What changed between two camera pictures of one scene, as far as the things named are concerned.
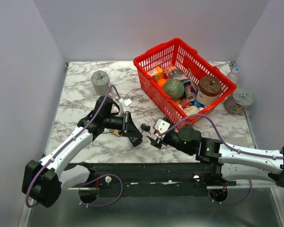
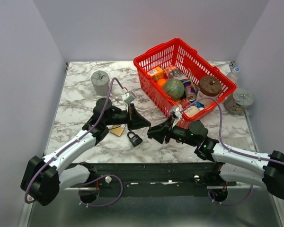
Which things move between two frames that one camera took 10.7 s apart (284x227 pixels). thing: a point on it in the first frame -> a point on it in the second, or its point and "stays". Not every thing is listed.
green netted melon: x=174 y=88 stays
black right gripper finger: x=156 y=143 -> x=157 y=133
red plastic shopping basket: x=181 y=80 stays
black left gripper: x=128 y=127 -> x=134 y=120
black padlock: x=136 y=141 stays
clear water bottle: x=233 y=75 stays
